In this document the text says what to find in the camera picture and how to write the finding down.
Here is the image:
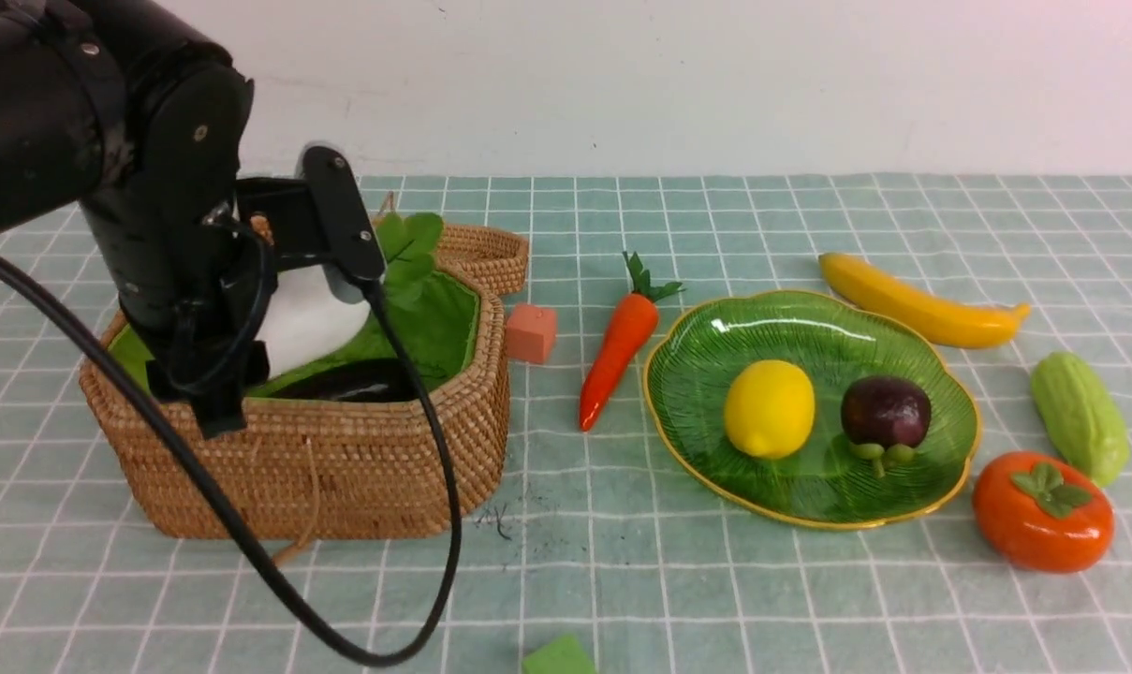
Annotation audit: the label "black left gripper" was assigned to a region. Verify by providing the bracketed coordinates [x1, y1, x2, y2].
[115, 178, 305, 440]

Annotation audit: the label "white toy radish green leaves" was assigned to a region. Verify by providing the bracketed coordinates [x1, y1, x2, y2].
[252, 212, 446, 379]

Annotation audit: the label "orange toy carrot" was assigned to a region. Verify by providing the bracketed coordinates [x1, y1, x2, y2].
[578, 249, 684, 432]

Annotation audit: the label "yellow toy lemon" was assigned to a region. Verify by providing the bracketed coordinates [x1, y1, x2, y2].
[723, 359, 816, 461]

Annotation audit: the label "purple toy mangosteen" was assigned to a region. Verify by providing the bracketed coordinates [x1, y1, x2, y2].
[840, 375, 933, 478]

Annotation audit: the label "yellow toy banana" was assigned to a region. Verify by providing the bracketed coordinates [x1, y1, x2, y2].
[818, 251, 1032, 350]

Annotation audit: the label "orange toy persimmon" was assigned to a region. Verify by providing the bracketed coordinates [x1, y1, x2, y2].
[971, 452, 1116, 573]

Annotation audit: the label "light green toy gourd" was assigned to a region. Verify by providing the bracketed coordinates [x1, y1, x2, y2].
[1029, 351, 1131, 488]

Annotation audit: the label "purple toy eggplant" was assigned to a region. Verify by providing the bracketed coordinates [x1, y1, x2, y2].
[271, 358, 419, 403]

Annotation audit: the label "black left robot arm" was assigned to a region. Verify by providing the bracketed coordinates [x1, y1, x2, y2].
[0, 1, 316, 440]

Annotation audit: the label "woven rattan basket green lining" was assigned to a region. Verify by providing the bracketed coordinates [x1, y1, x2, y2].
[79, 257, 511, 541]

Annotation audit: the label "salmon pink foam cube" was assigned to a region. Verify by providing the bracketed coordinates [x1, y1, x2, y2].
[505, 302, 558, 364]

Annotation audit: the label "green foam cube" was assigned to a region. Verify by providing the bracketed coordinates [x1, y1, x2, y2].
[522, 633, 598, 674]

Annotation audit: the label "green glass leaf plate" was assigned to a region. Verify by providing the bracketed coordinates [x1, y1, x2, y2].
[641, 290, 981, 532]

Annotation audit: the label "teal checkered tablecloth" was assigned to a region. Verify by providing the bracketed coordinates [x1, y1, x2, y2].
[0, 174, 1132, 673]

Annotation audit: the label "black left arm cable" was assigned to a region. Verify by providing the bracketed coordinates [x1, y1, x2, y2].
[0, 211, 463, 668]

